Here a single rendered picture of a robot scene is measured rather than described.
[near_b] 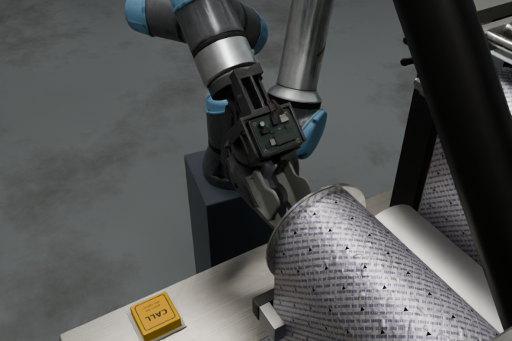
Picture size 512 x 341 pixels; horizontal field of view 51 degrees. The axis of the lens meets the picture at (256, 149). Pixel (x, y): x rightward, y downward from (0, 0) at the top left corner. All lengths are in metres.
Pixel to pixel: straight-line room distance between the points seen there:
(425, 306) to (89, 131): 2.72
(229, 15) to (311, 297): 0.36
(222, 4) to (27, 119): 2.71
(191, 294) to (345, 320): 0.53
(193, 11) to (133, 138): 2.33
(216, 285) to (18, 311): 1.36
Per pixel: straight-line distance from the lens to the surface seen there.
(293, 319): 0.67
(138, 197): 2.62
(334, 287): 0.57
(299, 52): 1.09
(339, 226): 0.59
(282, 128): 0.64
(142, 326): 0.99
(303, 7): 1.09
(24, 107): 3.46
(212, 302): 1.04
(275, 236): 0.62
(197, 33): 0.69
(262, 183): 0.66
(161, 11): 0.84
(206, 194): 1.24
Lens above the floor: 1.73
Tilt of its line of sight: 37 degrees down
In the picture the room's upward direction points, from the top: straight up
